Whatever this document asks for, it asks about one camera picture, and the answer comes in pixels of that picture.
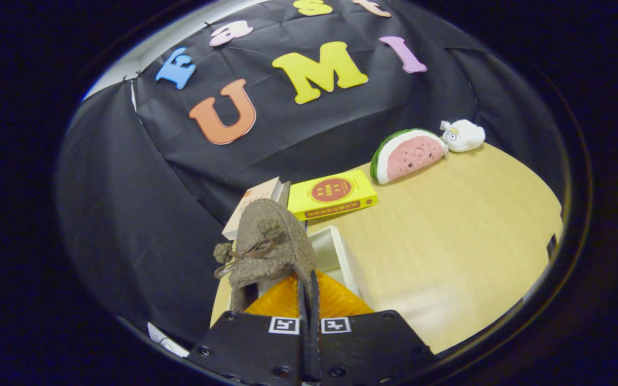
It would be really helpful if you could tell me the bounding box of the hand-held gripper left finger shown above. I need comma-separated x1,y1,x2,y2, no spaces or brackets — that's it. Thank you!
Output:
187,271,310,386

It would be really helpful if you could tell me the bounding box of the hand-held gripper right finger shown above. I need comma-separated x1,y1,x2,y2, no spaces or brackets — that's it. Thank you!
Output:
311,270,438,386

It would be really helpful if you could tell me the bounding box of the beige fabric storage box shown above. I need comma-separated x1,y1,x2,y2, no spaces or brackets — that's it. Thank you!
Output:
210,225,373,326

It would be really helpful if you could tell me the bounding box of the brown fuzzy shoe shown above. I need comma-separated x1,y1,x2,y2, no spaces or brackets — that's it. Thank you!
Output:
213,198,318,313

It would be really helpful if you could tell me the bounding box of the beige book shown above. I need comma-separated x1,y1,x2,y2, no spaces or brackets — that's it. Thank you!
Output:
222,177,284,240

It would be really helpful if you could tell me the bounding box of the yellow book with red circle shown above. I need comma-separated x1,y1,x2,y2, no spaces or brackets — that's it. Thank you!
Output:
288,170,378,221

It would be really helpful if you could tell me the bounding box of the watermelon slice plush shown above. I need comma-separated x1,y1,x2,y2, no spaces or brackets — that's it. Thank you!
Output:
370,128,449,185

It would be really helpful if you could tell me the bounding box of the black backdrop cloth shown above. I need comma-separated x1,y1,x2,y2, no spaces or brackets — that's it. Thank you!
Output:
56,0,567,344

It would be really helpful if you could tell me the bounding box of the white plush toy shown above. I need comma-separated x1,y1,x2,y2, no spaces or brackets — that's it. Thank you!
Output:
440,119,486,153

